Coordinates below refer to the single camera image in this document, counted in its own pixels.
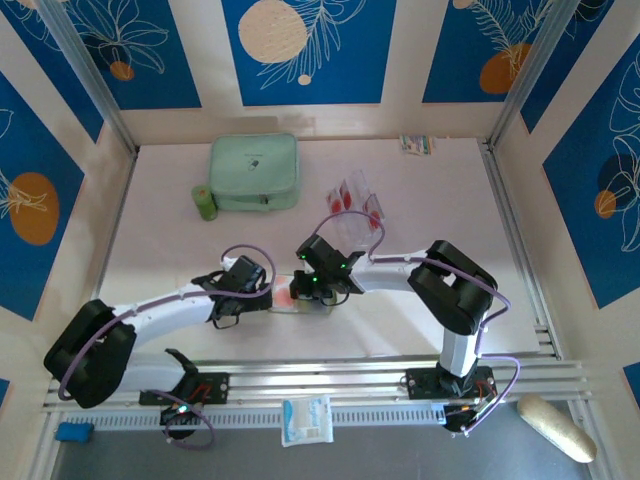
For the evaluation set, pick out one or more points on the green snap card holder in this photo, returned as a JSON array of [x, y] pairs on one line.
[[327, 309]]

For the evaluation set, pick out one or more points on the clear acrylic card stand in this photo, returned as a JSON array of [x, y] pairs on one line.
[[357, 234]]

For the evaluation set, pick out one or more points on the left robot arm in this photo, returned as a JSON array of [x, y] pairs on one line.
[[165, 315]]

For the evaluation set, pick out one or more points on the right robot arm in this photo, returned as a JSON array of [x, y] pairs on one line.
[[450, 290]]

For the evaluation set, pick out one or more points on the green tape roll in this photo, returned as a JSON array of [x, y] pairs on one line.
[[205, 205]]

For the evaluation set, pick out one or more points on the mint green zip pouch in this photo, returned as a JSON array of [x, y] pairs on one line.
[[252, 165]]

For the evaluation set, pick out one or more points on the white blue wipes packet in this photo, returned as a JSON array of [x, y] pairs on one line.
[[306, 420]]

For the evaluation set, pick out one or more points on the printed paper packet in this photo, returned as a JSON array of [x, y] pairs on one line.
[[416, 144]]

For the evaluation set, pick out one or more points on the blue sponge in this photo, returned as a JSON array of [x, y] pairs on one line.
[[75, 432]]

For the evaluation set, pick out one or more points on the beige cork roller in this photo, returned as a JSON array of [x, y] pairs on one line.
[[555, 427]]

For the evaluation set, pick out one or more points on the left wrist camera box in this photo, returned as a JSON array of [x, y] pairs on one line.
[[227, 261]]

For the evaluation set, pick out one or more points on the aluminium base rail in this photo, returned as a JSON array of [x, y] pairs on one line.
[[325, 380]]

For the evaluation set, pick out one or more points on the aluminium table side rail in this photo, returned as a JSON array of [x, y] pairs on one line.
[[120, 210], [497, 175]]

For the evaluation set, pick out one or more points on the aluminium frame post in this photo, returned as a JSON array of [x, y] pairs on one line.
[[90, 65], [530, 65]]

